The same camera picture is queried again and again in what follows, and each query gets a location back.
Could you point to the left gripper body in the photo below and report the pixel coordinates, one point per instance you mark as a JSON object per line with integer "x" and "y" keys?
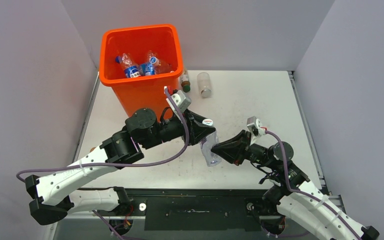
{"x": 188, "y": 117}

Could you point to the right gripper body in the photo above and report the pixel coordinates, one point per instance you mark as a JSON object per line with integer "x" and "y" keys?
{"x": 250, "y": 150}

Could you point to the small clear water bottle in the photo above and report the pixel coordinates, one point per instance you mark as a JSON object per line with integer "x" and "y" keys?
{"x": 206, "y": 145}

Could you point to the green cap brown bottle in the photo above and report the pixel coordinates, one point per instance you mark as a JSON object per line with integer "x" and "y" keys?
{"x": 184, "y": 80}

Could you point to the clear crushed bottle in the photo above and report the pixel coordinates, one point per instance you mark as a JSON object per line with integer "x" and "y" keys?
{"x": 204, "y": 84}

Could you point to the blue cap pepsi bottle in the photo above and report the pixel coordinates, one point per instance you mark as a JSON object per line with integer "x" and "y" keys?
{"x": 151, "y": 65}

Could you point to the pepsi bottle back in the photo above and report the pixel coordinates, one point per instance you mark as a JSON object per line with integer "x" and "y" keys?
{"x": 129, "y": 67}

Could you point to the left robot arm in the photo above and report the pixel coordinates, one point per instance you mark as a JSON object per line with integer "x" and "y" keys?
{"x": 61, "y": 193}

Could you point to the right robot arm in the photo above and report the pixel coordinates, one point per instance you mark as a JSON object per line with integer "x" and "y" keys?
{"x": 293, "y": 194}

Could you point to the orange plastic bin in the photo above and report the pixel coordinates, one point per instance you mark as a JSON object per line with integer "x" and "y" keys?
{"x": 134, "y": 93}

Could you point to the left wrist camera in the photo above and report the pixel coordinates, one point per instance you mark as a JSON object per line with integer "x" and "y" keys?
{"x": 181, "y": 100}

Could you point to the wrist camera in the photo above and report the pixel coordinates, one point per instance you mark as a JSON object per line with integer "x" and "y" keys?
{"x": 181, "y": 100}
{"x": 255, "y": 126}

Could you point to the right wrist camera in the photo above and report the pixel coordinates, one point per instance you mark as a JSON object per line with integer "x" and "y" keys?
{"x": 255, "y": 126}

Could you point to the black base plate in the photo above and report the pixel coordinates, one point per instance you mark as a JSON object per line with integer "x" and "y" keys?
{"x": 198, "y": 210}

